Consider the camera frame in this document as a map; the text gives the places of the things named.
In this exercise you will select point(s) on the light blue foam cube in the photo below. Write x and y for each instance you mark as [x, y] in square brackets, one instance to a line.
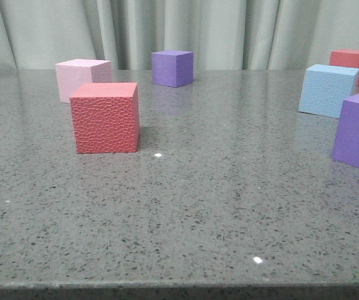
[325, 87]

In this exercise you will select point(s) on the red textured foam cube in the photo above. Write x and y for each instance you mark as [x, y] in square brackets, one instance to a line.
[105, 117]

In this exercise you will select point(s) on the purple foam cube far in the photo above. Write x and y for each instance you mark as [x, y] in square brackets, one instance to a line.
[173, 68]

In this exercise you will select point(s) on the pink foam cube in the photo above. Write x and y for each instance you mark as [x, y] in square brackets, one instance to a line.
[74, 73]

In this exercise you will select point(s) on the grey-green pleated curtain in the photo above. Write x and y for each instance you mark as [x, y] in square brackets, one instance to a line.
[224, 35]

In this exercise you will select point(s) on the red foam cube far right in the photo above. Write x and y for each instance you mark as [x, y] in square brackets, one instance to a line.
[345, 58]

